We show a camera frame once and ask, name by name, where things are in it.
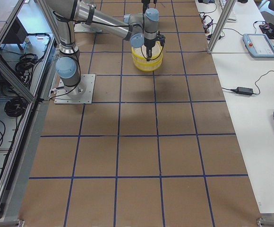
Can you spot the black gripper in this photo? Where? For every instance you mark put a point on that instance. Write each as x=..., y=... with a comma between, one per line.
x=149, y=44

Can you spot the black power brick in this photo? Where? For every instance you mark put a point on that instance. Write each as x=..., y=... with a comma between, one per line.
x=243, y=91

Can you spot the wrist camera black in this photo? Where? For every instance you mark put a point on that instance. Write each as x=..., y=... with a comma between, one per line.
x=160, y=38

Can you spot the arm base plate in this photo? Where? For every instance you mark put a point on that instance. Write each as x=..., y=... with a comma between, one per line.
x=82, y=94

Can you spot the aluminium vertical post right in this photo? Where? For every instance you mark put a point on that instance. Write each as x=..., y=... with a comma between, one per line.
x=220, y=25

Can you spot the aluminium frame rail left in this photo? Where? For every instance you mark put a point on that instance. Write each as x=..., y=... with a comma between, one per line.
x=10, y=76

